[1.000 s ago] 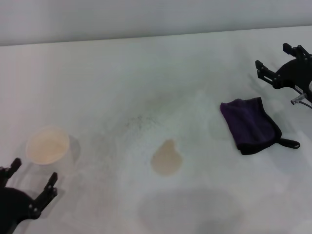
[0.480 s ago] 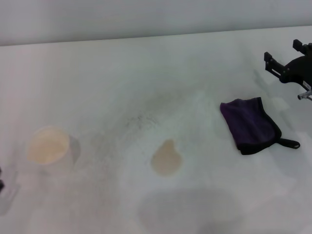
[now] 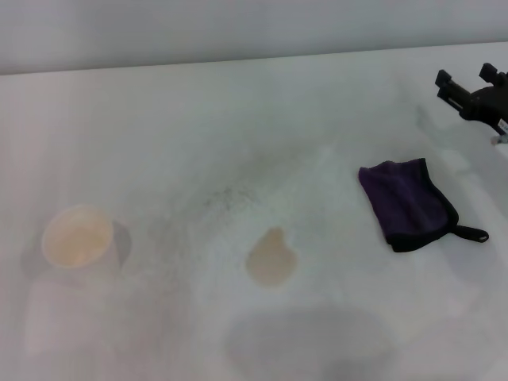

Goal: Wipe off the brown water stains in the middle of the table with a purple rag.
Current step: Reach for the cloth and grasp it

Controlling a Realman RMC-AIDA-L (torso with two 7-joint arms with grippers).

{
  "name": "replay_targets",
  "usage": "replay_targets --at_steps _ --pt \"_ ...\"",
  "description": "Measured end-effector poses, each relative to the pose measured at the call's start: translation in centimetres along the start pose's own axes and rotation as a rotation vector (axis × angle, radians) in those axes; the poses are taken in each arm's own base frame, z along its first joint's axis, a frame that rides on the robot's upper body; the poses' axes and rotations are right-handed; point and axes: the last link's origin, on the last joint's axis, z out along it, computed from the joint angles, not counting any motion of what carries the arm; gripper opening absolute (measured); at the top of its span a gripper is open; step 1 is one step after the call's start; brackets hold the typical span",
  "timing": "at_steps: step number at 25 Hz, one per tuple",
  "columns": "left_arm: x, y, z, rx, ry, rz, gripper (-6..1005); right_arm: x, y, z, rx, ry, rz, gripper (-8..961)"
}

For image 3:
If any purple rag with black trim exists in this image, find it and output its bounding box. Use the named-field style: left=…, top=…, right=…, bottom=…
left=358, top=157, right=490, bottom=254

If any brown water stain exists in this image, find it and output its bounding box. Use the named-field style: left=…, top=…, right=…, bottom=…
left=244, top=226, right=298, bottom=289

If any white paper cup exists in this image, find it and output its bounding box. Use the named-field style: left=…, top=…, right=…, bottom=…
left=40, top=203, right=120, bottom=287

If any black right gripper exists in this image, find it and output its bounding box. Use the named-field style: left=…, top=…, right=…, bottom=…
left=435, top=62, right=508, bottom=127

